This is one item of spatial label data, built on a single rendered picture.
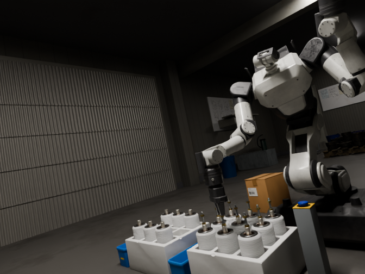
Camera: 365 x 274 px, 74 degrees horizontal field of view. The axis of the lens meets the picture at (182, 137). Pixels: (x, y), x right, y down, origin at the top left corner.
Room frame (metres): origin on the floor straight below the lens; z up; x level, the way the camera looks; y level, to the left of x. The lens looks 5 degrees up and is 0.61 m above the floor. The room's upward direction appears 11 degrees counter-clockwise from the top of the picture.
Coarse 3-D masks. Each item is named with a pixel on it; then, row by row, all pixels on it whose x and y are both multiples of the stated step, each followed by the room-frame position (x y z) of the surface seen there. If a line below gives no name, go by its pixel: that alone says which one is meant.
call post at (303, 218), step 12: (300, 216) 1.04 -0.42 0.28; (312, 216) 1.01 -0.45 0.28; (300, 228) 1.04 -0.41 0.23; (312, 228) 1.01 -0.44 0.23; (300, 240) 1.05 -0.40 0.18; (312, 240) 1.02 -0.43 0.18; (312, 252) 1.03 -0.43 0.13; (324, 252) 1.04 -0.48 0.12; (312, 264) 1.04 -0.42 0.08; (324, 264) 1.01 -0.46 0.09
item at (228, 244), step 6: (216, 234) 1.11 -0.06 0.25; (228, 234) 1.08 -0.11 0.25; (234, 234) 1.08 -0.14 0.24; (216, 240) 1.11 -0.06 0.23; (222, 240) 1.08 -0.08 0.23; (228, 240) 1.07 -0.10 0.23; (234, 240) 1.08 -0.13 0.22; (222, 246) 1.08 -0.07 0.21; (228, 246) 1.07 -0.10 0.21; (234, 246) 1.07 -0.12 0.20; (222, 252) 1.08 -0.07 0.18; (228, 252) 1.07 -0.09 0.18; (234, 252) 1.07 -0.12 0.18
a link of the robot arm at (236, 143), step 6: (240, 126) 1.20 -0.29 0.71; (234, 132) 1.25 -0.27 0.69; (240, 132) 1.20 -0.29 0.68; (234, 138) 1.18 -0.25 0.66; (240, 138) 1.18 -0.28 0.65; (246, 138) 1.19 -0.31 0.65; (228, 144) 1.15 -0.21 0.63; (234, 144) 1.16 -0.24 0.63; (240, 144) 1.17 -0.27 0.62; (246, 144) 1.21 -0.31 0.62; (234, 150) 1.16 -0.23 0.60
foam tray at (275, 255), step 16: (288, 240) 1.11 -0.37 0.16; (192, 256) 1.17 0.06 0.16; (208, 256) 1.10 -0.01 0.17; (224, 256) 1.04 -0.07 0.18; (240, 256) 1.01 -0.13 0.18; (272, 256) 0.99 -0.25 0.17; (288, 256) 1.09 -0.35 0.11; (192, 272) 1.19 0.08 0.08; (208, 272) 1.12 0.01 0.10; (224, 272) 1.05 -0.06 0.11; (240, 272) 1.00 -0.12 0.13; (256, 272) 0.95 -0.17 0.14; (272, 272) 0.97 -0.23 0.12; (288, 272) 1.06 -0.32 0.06
